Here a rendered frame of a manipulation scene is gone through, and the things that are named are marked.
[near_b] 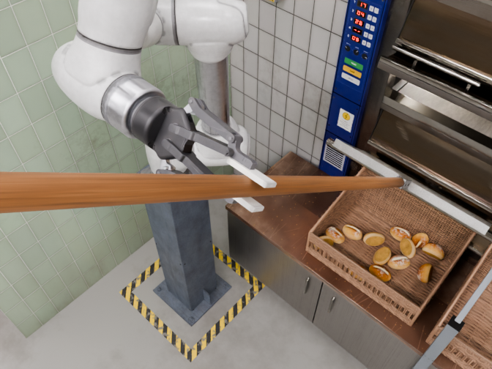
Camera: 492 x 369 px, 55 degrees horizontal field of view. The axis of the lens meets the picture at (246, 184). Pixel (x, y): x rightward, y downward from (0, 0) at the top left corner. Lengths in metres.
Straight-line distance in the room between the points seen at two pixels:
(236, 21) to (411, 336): 1.43
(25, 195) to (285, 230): 1.96
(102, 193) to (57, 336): 2.43
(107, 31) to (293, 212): 1.73
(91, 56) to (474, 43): 1.36
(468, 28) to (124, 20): 1.32
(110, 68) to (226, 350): 2.04
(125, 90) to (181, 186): 0.28
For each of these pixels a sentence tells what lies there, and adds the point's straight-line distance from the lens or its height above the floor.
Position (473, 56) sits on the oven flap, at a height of 1.50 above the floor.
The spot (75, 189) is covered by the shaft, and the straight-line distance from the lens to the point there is 0.40.
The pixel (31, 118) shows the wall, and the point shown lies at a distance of 2.00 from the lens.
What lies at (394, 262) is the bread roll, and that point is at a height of 0.63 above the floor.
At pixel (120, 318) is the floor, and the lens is 2.76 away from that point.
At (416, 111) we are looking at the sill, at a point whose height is 1.18.
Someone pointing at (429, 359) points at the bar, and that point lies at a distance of 2.00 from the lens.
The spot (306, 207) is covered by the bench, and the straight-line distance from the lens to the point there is 2.36.
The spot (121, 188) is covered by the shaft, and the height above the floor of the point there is 2.12.
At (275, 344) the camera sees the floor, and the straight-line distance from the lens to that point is 2.63.
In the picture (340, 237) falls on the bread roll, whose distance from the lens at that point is 2.22.
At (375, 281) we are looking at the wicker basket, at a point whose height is 0.71.
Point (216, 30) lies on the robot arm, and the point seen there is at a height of 1.77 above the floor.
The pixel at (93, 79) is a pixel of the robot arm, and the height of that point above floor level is 2.00.
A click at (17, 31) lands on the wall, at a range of 1.84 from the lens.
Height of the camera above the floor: 2.44
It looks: 50 degrees down
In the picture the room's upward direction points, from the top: straight up
